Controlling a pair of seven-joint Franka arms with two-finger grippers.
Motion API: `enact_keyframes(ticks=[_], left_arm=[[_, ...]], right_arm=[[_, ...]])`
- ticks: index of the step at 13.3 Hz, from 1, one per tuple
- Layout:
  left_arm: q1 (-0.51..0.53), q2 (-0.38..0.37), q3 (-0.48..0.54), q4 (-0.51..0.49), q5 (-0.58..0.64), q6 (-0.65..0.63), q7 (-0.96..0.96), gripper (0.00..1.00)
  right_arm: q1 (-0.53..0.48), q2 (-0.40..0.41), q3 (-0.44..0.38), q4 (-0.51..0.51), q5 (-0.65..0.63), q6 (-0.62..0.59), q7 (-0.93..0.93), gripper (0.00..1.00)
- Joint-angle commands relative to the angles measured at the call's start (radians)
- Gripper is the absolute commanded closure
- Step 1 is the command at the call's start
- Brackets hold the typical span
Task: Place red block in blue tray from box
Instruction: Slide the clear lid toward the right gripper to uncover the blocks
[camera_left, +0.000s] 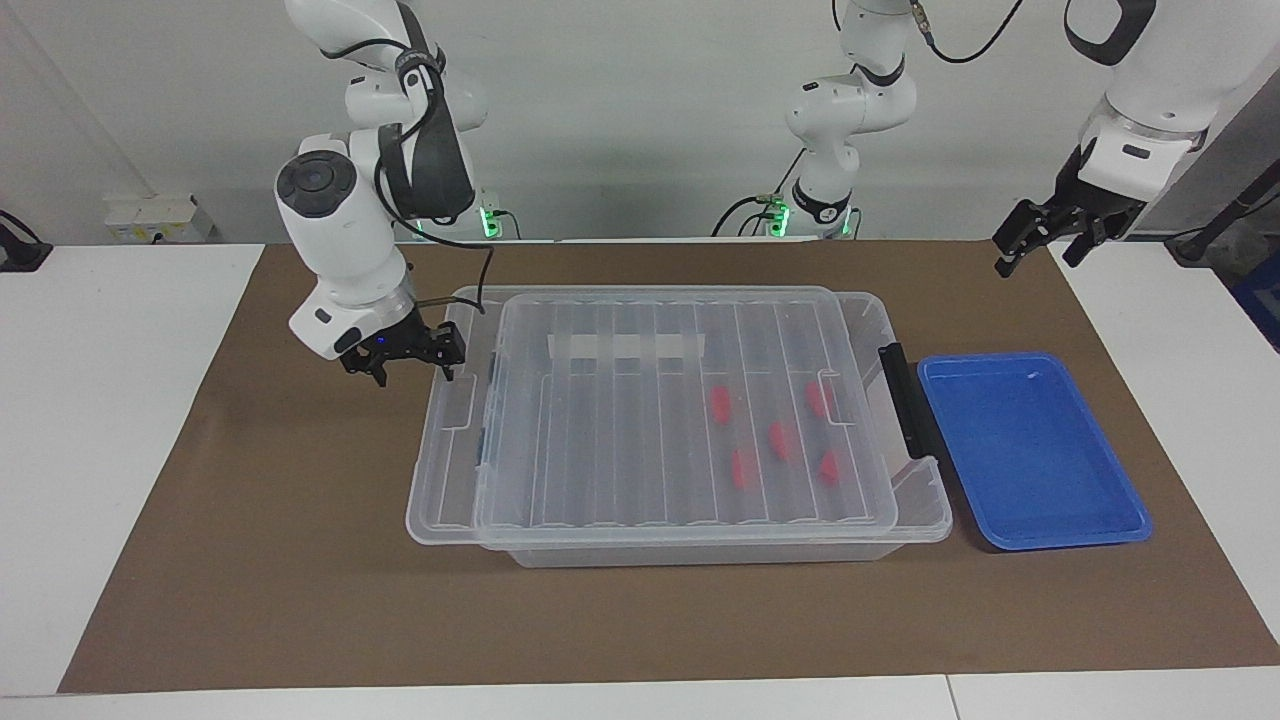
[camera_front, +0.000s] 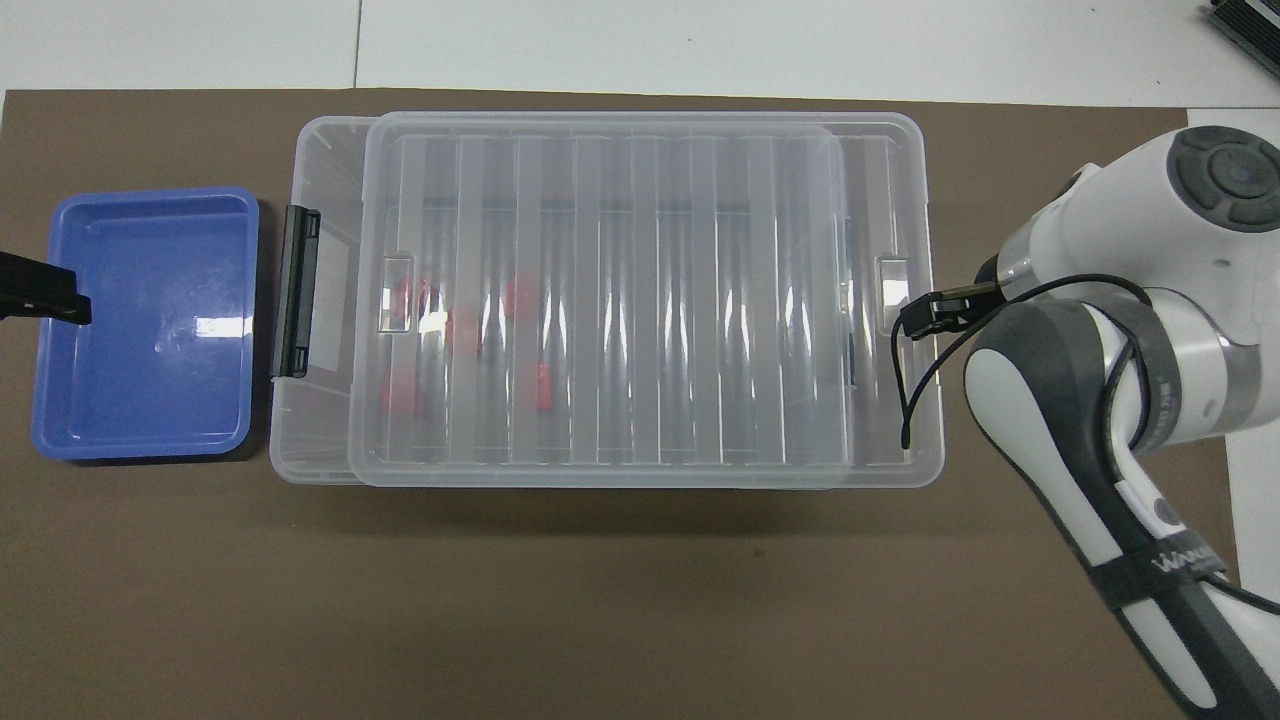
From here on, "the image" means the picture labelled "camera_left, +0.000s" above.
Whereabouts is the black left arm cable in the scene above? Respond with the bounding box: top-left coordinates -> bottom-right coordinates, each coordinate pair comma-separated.
905,0 -> 1029,65

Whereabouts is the black base cable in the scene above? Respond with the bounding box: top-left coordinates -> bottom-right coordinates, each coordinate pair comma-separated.
712,148 -> 807,238

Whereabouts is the black clamp mount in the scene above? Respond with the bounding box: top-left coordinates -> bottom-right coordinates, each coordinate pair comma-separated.
0,209 -> 54,273

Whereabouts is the blue crate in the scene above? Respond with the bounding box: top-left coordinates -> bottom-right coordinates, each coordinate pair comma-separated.
1228,272 -> 1280,353

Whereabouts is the clear ribbed box lid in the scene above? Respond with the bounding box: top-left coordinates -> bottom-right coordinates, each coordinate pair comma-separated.
405,286 -> 901,549

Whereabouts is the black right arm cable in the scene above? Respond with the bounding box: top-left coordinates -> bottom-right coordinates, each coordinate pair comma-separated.
320,35 -> 496,316

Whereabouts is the black stand pole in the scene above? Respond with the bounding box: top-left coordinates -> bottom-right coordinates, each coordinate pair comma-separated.
1165,160 -> 1280,266

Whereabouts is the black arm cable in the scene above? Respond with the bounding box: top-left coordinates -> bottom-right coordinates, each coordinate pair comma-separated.
905,0 -> 1029,65
320,35 -> 496,316

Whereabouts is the brown table mat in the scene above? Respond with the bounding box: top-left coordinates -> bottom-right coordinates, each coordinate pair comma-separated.
58,238 -> 1280,694

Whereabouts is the clear plastic storage box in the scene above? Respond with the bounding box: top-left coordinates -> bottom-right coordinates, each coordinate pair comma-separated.
476,290 -> 954,569

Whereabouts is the white wall power strip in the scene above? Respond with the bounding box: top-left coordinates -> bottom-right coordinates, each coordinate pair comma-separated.
104,194 -> 217,244

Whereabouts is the blue plastic tray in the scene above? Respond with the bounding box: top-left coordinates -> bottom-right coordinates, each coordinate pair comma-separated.
917,351 -> 1153,552

